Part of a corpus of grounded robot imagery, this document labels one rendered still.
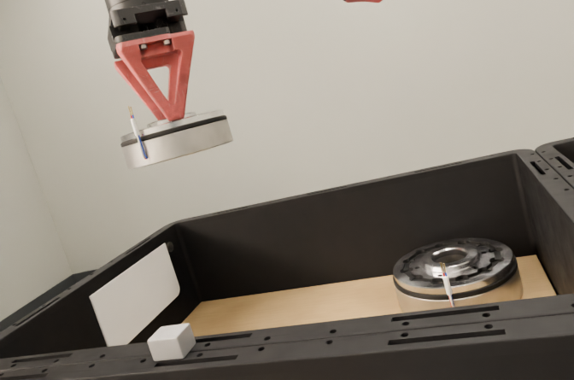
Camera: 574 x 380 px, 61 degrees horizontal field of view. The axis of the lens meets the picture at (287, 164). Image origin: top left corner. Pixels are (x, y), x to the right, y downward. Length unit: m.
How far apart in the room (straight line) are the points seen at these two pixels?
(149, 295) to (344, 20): 2.88
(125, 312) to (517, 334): 0.37
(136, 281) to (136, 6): 0.26
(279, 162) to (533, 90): 1.68
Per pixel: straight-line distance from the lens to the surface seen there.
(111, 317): 0.48
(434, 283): 0.42
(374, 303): 0.48
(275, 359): 0.23
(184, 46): 0.45
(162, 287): 0.55
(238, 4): 3.43
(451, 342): 0.21
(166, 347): 0.26
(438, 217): 0.50
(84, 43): 3.94
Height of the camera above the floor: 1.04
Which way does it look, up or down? 8 degrees down
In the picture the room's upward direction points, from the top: 16 degrees counter-clockwise
